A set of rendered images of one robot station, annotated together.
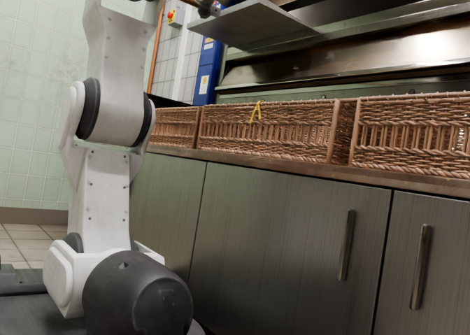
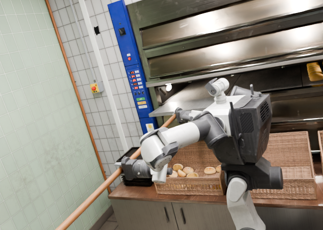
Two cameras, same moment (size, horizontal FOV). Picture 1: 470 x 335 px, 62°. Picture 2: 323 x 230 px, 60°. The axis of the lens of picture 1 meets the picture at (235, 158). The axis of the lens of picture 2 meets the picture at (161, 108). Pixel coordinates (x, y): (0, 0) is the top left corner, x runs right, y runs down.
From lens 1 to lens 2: 172 cm
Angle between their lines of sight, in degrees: 29
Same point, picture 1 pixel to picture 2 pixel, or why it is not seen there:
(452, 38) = (305, 106)
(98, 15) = (244, 207)
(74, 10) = (34, 118)
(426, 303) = not seen: outside the picture
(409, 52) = (287, 112)
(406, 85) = (289, 125)
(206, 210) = not seen: hidden behind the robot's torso
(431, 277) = not seen: outside the picture
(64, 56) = (45, 150)
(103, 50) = (252, 218)
